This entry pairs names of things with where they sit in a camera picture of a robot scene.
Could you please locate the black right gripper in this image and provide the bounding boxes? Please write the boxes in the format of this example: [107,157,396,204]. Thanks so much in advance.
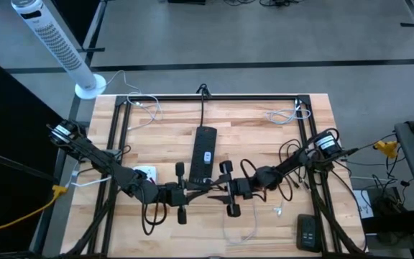
[207,160,254,219]

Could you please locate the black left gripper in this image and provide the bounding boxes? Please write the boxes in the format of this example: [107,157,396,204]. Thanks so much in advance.
[158,161,216,226]

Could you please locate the long black power strip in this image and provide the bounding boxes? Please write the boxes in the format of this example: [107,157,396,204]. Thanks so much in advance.
[188,125,218,185]

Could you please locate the white cube outlet hub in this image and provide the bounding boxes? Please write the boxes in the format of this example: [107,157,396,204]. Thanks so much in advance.
[132,165,158,183]

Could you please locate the lavender braided USB cable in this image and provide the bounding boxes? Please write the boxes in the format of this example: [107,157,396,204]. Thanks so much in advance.
[206,177,285,246]

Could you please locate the white USB cable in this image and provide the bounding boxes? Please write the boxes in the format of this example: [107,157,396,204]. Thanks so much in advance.
[266,99,312,125]
[125,92,164,132]

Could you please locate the small black power strip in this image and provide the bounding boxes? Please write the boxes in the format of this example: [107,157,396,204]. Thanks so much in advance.
[296,213,323,253]

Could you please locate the white paper sheet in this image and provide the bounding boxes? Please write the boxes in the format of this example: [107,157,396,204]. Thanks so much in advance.
[353,189,374,219]

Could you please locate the black floor equipment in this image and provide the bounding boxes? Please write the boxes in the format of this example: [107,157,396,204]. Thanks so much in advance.
[361,186,414,245]

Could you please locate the yellow plug connector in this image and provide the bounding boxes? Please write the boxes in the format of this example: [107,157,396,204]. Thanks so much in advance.
[372,140,399,160]

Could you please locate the black curtain partition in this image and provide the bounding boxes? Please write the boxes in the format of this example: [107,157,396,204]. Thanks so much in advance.
[0,47,70,255]

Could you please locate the white tower fan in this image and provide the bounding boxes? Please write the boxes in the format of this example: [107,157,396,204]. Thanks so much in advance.
[11,0,108,101]

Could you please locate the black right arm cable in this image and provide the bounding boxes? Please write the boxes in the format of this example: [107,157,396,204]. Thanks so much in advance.
[240,158,267,202]

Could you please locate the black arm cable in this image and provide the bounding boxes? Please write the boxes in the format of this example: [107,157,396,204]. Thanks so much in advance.
[240,158,267,202]
[141,194,169,237]

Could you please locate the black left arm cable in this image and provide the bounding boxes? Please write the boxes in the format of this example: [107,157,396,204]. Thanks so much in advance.
[141,194,169,237]

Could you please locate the black power strip cord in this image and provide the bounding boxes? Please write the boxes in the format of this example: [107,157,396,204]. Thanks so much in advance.
[195,83,213,129]

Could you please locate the white hub power cord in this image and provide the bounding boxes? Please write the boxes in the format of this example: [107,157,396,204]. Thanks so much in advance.
[70,174,113,188]

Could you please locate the black cable bundle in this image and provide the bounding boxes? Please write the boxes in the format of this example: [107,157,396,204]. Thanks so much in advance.
[63,179,120,258]
[309,168,368,258]

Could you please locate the white fan power cord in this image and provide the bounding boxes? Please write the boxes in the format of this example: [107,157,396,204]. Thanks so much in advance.
[104,69,142,96]

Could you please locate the yellow extension cable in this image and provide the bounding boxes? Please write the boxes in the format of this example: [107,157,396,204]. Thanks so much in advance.
[0,184,68,234]

